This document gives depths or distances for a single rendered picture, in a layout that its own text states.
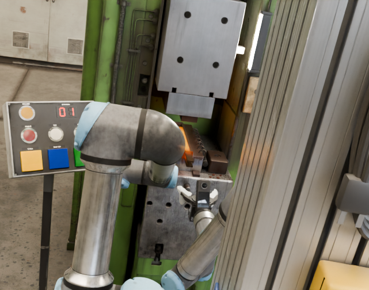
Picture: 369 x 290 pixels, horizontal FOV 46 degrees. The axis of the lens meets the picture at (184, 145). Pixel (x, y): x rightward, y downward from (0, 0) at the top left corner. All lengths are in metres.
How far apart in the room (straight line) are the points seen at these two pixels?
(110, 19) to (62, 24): 5.18
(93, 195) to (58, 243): 2.02
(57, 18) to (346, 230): 6.71
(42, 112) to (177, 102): 0.54
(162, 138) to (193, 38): 0.90
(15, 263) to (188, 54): 1.68
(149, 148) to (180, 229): 1.14
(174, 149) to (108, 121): 0.16
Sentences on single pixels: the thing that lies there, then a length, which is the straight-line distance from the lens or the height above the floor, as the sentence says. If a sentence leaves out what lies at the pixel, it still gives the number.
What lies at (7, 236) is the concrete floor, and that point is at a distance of 3.07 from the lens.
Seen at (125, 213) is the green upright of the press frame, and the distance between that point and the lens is 2.24.
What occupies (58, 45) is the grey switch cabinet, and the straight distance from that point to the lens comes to 7.15.
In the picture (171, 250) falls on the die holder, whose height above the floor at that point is 0.52.
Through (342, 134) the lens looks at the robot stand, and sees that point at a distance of 0.49.
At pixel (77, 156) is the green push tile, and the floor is 1.01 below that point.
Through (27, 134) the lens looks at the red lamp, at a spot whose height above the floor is 1.09.
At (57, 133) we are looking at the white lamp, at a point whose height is 1.09.
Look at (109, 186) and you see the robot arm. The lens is 0.99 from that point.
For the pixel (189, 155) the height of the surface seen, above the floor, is 1.01.
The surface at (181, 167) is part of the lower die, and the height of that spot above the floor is 0.93.
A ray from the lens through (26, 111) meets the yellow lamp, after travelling 1.73.
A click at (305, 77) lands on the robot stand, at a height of 1.67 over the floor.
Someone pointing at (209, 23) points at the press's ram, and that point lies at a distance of 1.80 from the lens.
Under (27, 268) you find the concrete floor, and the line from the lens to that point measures 2.80.
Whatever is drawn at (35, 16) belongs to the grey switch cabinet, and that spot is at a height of 0.75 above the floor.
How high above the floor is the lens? 1.75
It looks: 22 degrees down
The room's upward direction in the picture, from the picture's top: 10 degrees clockwise
